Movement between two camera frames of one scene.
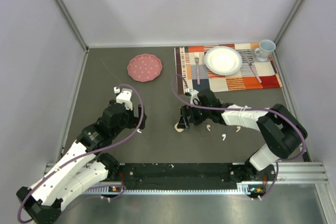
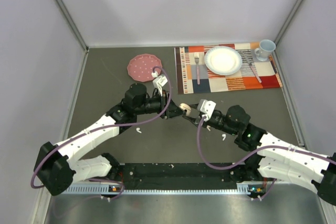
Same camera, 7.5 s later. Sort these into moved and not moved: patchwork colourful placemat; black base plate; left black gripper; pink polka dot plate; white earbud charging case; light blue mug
Moved: left black gripper; white earbud charging case
Not moved: pink polka dot plate; black base plate; light blue mug; patchwork colourful placemat
